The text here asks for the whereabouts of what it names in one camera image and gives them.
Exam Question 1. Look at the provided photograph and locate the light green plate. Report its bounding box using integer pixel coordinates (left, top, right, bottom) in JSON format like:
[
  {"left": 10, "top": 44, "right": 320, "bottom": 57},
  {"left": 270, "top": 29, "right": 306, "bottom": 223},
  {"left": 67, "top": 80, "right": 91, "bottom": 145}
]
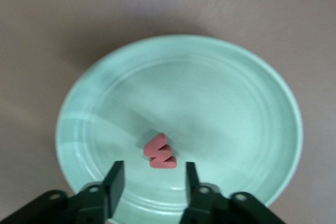
[{"left": 55, "top": 34, "right": 303, "bottom": 219}]

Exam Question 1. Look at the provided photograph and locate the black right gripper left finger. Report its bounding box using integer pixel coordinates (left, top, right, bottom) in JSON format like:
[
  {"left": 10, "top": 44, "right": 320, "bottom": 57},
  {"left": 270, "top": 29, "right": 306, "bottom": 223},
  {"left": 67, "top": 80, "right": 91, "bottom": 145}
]
[{"left": 0, "top": 160, "right": 124, "bottom": 224}]

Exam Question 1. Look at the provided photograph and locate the pink foam letter w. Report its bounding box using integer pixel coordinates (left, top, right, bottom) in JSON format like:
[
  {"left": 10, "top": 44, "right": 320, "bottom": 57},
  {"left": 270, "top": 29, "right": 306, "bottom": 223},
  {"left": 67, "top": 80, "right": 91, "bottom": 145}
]
[{"left": 143, "top": 133, "right": 177, "bottom": 169}]

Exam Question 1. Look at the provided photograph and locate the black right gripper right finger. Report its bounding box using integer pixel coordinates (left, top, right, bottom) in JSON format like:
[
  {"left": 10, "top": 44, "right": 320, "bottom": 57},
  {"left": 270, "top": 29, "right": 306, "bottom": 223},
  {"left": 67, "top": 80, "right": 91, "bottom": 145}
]
[{"left": 178, "top": 161, "right": 285, "bottom": 224}]

